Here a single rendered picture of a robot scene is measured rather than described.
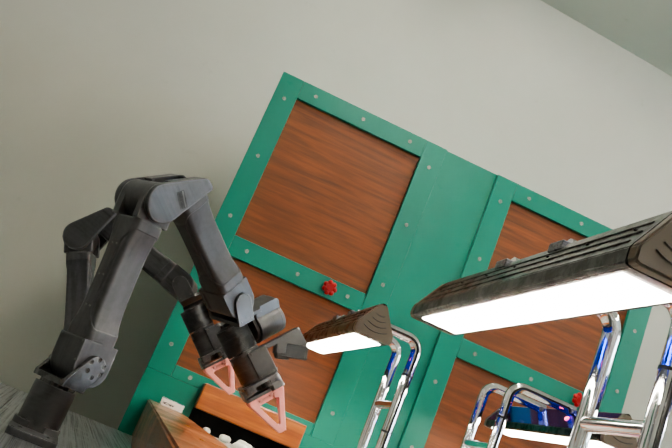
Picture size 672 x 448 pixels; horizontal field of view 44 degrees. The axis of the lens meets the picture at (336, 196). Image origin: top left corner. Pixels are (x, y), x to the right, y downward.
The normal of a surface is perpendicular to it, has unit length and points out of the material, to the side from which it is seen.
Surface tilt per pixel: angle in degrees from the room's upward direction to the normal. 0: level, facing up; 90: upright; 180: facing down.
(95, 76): 90
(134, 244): 99
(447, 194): 90
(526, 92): 90
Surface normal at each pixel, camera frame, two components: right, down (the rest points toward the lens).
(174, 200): 0.74, 0.10
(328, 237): 0.22, -0.21
